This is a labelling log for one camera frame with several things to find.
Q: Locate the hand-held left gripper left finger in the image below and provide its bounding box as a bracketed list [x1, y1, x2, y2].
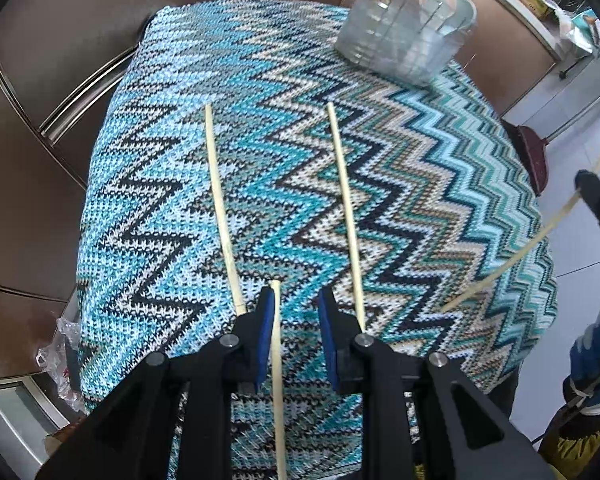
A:
[37, 287, 274, 480]

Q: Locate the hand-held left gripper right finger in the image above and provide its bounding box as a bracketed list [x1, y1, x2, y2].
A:
[317, 286, 558, 480]

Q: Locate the white ceramic spoon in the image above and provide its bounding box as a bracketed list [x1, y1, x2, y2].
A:
[419, 0, 455, 28]

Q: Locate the person's right forearm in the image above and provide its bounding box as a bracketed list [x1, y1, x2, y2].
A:
[537, 405, 600, 480]

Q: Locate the person's right hand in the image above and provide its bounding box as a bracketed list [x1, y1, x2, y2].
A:
[562, 290, 600, 413]

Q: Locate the dark red dustpan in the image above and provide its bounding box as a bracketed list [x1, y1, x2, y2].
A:
[502, 92, 600, 197]

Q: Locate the zigzag knitted tablecloth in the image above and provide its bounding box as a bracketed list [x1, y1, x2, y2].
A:
[77, 0, 558, 480]

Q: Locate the clear plastic bag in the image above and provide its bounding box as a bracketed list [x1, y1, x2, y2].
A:
[542, 0, 600, 53]

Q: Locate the crumpled plastic bag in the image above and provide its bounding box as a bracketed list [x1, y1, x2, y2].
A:
[36, 305, 87, 413]

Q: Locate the black power cable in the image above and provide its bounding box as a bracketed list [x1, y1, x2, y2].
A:
[560, 42, 593, 80]

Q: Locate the metal wire rack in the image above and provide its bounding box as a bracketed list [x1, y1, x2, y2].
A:
[357, 0, 477, 83]

